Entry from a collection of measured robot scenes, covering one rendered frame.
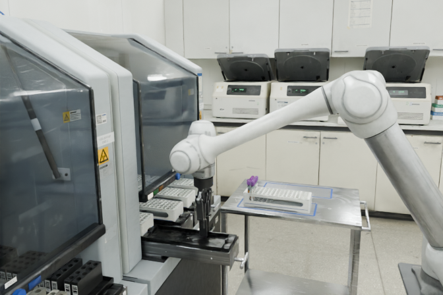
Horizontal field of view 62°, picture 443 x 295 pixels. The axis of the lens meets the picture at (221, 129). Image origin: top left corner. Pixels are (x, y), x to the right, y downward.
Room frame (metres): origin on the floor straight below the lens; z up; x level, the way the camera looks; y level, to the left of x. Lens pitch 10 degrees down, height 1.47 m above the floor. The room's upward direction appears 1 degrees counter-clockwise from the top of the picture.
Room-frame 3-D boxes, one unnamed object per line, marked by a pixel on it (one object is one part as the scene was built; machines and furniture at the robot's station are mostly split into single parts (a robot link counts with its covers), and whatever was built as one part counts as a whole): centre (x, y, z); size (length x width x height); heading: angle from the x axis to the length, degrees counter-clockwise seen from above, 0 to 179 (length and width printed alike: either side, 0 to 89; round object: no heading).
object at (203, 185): (1.34, 0.07, 1.00); 0.08 x 0.07 x 0.09; 163
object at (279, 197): (1.59, -0.25, 0.85); 0.30 x 0.10 x 0.06; 71
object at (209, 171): (1.33, 0.07, 1.07); 0.09 x 0.09 x 0.06
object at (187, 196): (1.67, 0.28, 0.83); 0.30 x 0.10 x 0.06; 73
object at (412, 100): (3.50, -1.63, 1.25); 0.62 x 0.56 x 0.69; 163
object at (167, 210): (1.52, 0.33, 0.83); 0.30 x 0.10 x 0.06; 73
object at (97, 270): (0.96, 0.39, 0.85); 0.12 x 0.02 x 0.06; 164
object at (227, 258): (1.35, 0.26, 0.78); 0.73 x 0.14 x 0.09; 73
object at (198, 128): (1.32, 0.07, 1.18); 0.13 x 0.11 x 0.16; 165
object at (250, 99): (3.90, -0.25, 1.22); 0.62 x 0.56 x 0.64; 162
